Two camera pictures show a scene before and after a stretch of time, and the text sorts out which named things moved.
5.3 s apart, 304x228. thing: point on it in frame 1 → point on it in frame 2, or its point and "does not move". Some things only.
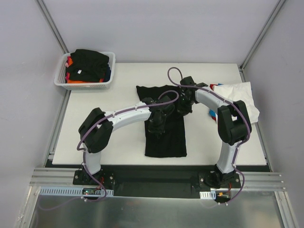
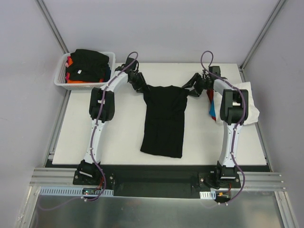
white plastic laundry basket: (60, 75) does not move
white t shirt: (240, 91) does not move
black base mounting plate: (158, 181) does not move
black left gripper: (156, 122) → (138, 81)
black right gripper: (183, 108) → (197, 83)
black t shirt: (173, 143) does not move
